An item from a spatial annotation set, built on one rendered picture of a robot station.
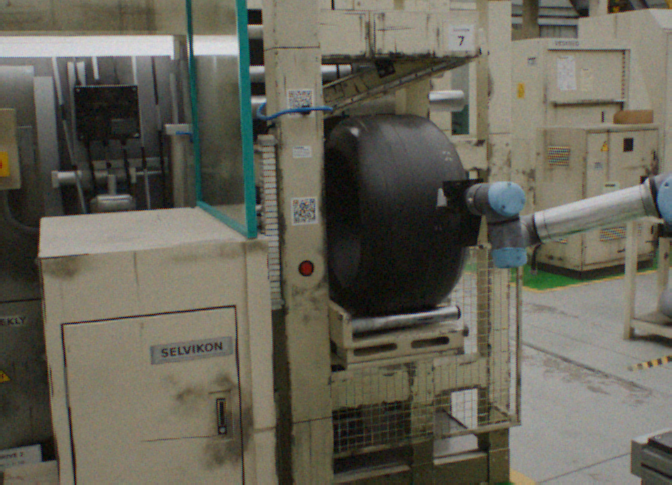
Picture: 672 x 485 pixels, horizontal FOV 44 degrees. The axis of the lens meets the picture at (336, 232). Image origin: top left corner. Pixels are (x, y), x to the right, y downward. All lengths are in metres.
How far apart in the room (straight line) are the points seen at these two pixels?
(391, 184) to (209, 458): 0.89
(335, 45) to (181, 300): 1.24
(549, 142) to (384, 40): 4.69
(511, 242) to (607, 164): 5.28
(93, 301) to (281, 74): 0.96
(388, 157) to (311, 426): 0.80
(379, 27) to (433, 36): 0.18
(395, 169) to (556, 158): 5.03
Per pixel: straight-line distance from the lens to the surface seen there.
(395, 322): 2.32
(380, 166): 2.15
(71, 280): 1.48
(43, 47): 2.22
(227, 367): 1.55
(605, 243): 7.20
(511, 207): 1.84
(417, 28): 2.65
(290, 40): 2.23
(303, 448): 2.42
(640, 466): 2.21
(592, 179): 7.01
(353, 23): 2.57
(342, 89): 2.69
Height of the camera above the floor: 1.51
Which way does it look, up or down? 9 degrees down
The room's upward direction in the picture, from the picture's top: 2 degrees counter-clockwise
